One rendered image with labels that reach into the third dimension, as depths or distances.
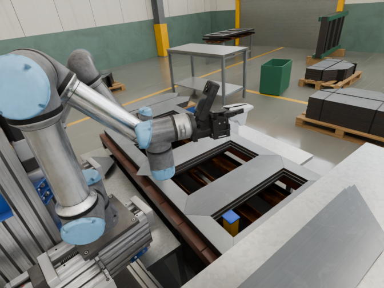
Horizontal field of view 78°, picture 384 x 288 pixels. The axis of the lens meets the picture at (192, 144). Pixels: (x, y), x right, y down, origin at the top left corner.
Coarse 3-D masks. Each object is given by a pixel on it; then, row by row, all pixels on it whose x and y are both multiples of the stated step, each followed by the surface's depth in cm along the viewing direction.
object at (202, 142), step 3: (201, 138) 175; (198, 141) 172; (201, 141) 171; (204, 141) 171; (207, 141) 171; (198, 144) 168; (201, 144) 168; (204, 144) 168; (207, 144) 167; (210, 144) 167; (213, 144) 167; (204, 147) 164; (207, 147) 163; (210, 147) 163; (213, 147) 163
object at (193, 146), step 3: (192, 141) 172; (186, 144) 170; (189, 144) 169; (192, 144) 169; (195, 144) 169; (189, 147) 165; (192, 147) 165; (195, 147) 165; (198, 147) 164; (201, 147) 164; (192, 150) 162; (195, 150) 162; (198, 150) 161; (201, 150) 161; (204, 150) 161; (207, 150) 160; (198, 153) 158; (201, 153) 158
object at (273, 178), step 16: (176, 112) 222; (224, 144) 168; (192, 160) 155; (144, 176) 149; (272, 176) 134; (288, 176) 137; (160, 192) 133; (256, 192) 128; (176, 208) 120; (224, 208) 117; (192, 224) 110; (208, 240) 101
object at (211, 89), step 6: (210, 84) 65; (216, 84) 65; (204, 90) 67; (210, 90) 65; (216, 90) 65; (204, 96) 67; (210, 96) 65; (198, 102) 69; (204, 102) 66; (210, 102) 66; (198, 108) 68; (204, 108) 66; (210, 108) 67; (198, 114) 67; (204, 114) 67; (204, 120) 68
